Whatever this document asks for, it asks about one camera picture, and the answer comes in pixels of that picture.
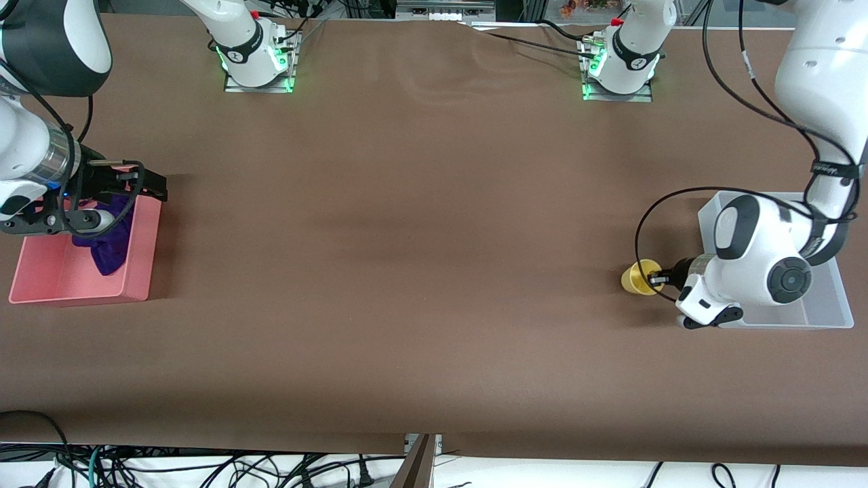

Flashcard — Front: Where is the yellow plastic cup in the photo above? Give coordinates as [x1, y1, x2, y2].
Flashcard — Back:
[621, 260, 667, 296]

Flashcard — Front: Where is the purple cloth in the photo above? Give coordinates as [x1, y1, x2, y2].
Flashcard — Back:
[71, 195, 136, 277]

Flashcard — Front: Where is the pink plastic bin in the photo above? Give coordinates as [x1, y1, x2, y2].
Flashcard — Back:
[8, 195, 163, 304]

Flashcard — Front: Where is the translucent white plastic bin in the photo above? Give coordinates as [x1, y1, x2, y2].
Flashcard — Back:
[698, 191, 855, 329]

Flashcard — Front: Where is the brown table cover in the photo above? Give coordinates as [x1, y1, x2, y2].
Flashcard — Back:
[0, 12, 868, 468]

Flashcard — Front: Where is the brown table leg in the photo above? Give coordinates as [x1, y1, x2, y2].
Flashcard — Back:
[393, 434, 438, 488]

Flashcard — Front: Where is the grey power strip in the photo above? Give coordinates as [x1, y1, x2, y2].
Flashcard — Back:
[397, 0, 496, 22]

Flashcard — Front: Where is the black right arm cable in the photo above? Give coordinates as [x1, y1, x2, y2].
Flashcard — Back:
[0, 60, 147, 239]

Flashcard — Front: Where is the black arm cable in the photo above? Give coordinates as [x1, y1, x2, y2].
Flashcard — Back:
[635, 0, 862, 303]
[0, 60, 147, 239]

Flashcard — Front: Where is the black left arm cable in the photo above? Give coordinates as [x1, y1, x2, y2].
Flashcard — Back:
[635, 0, 862, 303]

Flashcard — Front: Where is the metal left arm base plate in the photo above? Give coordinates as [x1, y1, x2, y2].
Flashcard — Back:
[580, 35, 656, 103]

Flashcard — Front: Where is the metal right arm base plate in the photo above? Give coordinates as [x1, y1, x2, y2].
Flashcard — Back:
[224, 30, 300, 94]

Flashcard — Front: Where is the black table cable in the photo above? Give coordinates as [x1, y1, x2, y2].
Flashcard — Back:
[471, 19, 601, 65]

